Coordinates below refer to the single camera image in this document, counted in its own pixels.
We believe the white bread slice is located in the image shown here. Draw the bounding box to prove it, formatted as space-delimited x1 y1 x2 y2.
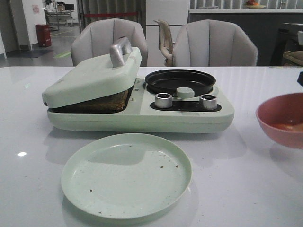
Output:
49 87 132 114

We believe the mint green sandwich maker lid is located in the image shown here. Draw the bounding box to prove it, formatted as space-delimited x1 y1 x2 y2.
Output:
42 47 142 108

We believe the pink bowl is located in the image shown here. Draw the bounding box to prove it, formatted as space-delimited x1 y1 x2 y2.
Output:
256 93 303 149

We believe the mint green breakfast maker base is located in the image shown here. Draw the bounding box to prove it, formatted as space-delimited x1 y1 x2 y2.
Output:
47 78 234 133

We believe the left silver control knob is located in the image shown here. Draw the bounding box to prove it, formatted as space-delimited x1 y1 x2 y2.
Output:
154 93 172 109

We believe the silver control knob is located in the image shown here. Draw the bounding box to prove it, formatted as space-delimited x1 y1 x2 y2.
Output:
154 93 172 109
199 94 217 110

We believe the black round frying pan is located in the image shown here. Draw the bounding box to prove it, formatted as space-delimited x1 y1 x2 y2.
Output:
145 69 216 97

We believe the right silver control knob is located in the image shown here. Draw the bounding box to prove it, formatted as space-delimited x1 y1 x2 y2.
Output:
199 94 217 110

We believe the mint green round plate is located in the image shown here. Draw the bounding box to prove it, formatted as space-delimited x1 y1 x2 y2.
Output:
61 133 192 219

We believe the beige office chair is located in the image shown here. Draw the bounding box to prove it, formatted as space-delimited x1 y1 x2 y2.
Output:
154 19 174 67

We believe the right beige upholstered chair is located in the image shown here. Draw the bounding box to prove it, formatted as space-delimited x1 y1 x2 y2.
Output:
172 19 258 67

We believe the beige upholstered chair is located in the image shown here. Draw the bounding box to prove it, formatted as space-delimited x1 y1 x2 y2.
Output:
71 18 148 67
172 19 258 67

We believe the left beige upholstered chair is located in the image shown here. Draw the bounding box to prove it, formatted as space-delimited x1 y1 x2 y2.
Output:
71 18 148 67

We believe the red barrier tape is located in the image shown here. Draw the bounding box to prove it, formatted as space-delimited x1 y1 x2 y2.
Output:
83 11 139 18

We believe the white cabinet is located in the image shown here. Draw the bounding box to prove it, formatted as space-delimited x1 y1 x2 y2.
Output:
146 0 190 67

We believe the red trash bin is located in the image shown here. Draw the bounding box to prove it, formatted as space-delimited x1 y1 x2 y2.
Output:
36 24 52 47

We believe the fruit plate on counter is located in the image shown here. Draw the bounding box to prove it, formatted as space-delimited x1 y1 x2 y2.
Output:
244 0 266 9

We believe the dark grey counter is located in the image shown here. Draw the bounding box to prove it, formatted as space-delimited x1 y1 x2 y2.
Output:
188 9 303 66

